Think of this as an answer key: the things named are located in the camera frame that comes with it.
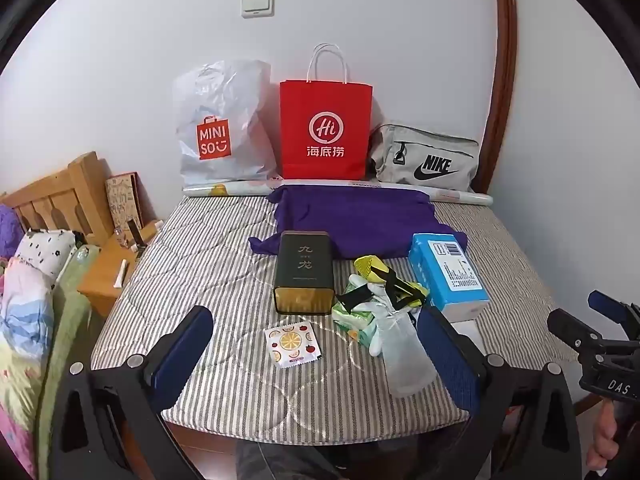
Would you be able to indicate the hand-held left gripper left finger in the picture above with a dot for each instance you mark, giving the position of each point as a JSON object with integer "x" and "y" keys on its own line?
{"x": 181, "y": 355}

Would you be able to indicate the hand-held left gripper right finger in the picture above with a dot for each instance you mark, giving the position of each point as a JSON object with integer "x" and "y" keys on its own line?
{"x": 450, "y": 360}

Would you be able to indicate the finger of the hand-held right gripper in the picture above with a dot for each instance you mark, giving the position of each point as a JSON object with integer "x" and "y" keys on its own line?
{"x": 607, "y": 304}
{"x": 570, "y": 327}

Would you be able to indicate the translucent plastic bag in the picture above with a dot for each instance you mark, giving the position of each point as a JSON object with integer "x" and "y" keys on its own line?
{"x": 406, "y": 360}

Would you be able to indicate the white glove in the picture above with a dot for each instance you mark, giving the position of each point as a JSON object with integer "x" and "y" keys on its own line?
{"x": 385, "y": 305}

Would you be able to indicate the blue tissue pack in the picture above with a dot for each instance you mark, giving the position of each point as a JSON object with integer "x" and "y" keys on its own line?
{"x": 445, "y": 270}

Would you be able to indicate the green tissue pack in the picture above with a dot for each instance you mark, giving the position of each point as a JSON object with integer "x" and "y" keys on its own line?
{"x": 350, "y": 319}

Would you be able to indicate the fruit print packet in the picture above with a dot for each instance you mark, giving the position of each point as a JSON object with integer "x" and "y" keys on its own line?
{"x": 291, "y": 344}

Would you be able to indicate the yellow sock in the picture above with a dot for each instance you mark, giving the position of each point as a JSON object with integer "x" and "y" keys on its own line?
{"x": 367, "y": 266}

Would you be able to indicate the dark tea tin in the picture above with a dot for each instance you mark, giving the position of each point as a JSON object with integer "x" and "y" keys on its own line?
{"x": 302, "y": 265}

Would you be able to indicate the person's right hand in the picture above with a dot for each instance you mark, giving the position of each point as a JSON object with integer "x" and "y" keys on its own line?
{"x": 602, "y": 435}

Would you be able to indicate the striped quilted mattress pad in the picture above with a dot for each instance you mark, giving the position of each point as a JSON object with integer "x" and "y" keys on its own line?
{"x": 200, "y": 270}

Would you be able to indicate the white tube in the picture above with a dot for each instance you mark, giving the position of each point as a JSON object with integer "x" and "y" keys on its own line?
{"x": 120, "y": 272}

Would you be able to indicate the wooden nightstand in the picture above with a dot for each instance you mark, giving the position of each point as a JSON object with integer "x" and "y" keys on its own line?
{"x": 105, "y": 280}

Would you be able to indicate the pale green blanket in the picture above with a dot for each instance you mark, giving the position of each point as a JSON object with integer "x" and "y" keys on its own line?
{"x": 67, "y": 320}

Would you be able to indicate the colourful printed quilt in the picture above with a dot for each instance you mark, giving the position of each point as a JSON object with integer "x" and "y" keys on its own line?
{"x": 25, "y": 340}

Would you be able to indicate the brown notebook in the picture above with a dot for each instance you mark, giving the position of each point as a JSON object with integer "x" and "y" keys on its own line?
{"x": 122, "y": 200}

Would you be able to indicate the dotted white pillow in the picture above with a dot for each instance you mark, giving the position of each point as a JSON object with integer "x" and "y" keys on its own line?
{"x": 45, "y": 252}

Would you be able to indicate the rolled printed paper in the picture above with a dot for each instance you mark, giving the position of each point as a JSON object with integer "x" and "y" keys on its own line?
{"x": 225, "y": 190}

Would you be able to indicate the purple towel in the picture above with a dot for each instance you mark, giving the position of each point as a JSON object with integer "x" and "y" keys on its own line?
{"x": 350, "y": 220}

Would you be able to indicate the grey waist bag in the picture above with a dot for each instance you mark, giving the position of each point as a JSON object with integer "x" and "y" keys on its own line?
{"x": 425, "y": 160}

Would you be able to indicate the wooden headboard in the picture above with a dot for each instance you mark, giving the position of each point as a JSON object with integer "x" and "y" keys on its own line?
{"x": 55, "y": 190}

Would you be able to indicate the purple plush toy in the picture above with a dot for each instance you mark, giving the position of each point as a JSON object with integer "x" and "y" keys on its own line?
{"x": 10, "y": 230}

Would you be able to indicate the white plastic shopping bag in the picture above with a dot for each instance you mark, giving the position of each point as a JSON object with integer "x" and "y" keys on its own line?
{"x": 220, "y": 110}

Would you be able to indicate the red paper bag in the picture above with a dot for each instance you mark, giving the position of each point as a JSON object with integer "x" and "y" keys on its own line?
{"x": 325, "y": 135}

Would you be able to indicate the wooden door frame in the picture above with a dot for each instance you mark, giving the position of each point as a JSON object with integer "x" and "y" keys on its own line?
{"x": 502, "y": 60}

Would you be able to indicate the white wall switch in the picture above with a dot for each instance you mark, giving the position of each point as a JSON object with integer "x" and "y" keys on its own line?
{"x": 257, "y": 4}

